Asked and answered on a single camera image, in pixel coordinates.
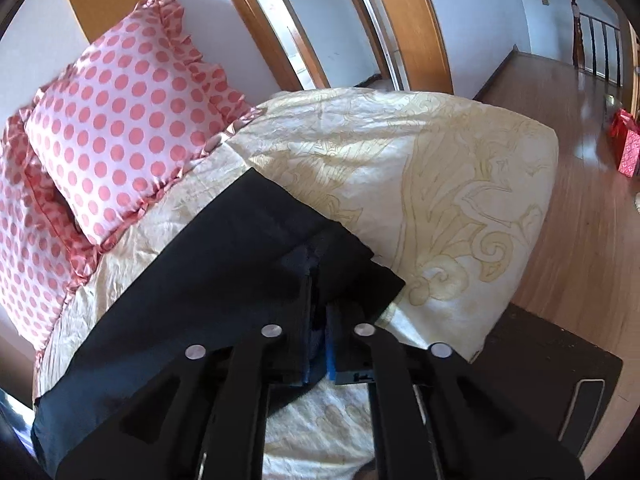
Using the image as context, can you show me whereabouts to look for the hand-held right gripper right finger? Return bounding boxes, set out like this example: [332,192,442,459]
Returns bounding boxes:
[325,300,586,480]

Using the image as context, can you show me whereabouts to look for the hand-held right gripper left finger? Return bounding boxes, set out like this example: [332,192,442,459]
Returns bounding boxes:
[56,243,321,480]

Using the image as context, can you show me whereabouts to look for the black pants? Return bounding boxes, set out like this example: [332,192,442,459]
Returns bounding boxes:
[31,167,407,478]

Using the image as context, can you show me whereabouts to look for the bed with cream floral sheet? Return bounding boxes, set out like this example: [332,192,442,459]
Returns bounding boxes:
[32,87,560,480]

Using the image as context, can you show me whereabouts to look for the dark bedside stool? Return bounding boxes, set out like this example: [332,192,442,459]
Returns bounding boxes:
[467,302,625,466]

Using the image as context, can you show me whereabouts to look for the pink polka dot pillow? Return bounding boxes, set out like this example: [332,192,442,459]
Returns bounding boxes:
[25,0,263,256]
[0,110,103,351]

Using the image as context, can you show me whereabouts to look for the red gift bag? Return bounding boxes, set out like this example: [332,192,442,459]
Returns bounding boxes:
[607,108,640,177]

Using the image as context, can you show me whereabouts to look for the dark stair railing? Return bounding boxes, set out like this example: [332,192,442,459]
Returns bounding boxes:
[567,0,626,86]

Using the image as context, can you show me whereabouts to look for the wooden door frame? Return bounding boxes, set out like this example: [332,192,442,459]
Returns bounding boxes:
[209,0,332,92]
[345,0,455,95]

